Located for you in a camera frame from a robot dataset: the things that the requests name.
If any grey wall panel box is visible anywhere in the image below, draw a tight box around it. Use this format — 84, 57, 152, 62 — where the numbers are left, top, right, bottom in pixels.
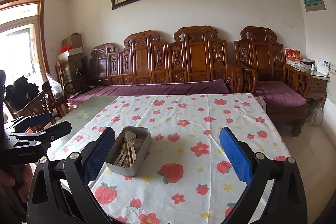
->
303, 0, 326, 12

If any red greeting card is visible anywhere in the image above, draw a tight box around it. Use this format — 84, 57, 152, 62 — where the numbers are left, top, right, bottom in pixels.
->
285, 48, 301, 65

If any purple armchair cushion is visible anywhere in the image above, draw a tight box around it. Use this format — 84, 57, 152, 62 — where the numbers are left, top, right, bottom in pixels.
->
256, 81, 306, 108

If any long carved wooden sofa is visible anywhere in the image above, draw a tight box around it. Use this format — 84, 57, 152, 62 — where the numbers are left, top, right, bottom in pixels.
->
89, 26, 257, 93

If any clear plastic bag left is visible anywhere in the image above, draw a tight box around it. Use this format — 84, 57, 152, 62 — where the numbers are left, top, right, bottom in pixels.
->
46, 73, 64, 101

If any plastic bag under table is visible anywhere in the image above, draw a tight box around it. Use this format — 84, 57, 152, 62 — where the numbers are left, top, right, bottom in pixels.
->
305, 100, 323, 126

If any light bamboo chopstick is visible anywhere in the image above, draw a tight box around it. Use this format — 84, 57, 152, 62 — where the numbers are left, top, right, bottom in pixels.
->
125, 139, 132, 166

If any strawberry flower tablecloth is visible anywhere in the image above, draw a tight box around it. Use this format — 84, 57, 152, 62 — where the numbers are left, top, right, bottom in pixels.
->
47, 93, 292, 224

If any purple sofa cushion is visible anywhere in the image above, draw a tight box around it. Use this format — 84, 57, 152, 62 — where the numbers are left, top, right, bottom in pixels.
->
68, 80, 231, 106

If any cardboard box top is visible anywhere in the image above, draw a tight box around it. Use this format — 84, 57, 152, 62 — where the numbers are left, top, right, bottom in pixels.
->
62, 32, 83, 49

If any white device box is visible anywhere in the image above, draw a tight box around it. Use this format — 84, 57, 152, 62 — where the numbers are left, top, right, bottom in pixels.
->
316, 60, 330, 76

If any cream plastic fork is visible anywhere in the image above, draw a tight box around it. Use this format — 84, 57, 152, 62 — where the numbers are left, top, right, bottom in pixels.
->
113, 144, 126, 166

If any wooden side table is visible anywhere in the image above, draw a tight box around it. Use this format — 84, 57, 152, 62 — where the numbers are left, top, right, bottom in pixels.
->
285, 64, 330, 108

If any cream plastic spoon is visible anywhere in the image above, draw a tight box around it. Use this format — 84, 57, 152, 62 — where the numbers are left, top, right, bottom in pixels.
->
124, 131, 137, 164

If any wooden door frame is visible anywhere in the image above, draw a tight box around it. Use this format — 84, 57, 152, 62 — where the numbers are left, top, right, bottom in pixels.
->
1, 0, 50, 82

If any metal rectangular tray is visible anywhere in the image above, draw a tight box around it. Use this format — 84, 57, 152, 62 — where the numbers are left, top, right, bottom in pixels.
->
105, 127, 152, 177

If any person left hand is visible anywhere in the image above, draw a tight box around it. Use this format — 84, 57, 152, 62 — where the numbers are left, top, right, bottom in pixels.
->
0, 163, 34, 204

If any carved wooden armchair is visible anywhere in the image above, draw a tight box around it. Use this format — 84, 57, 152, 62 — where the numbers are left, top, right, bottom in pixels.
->
234, 26, 309, 136

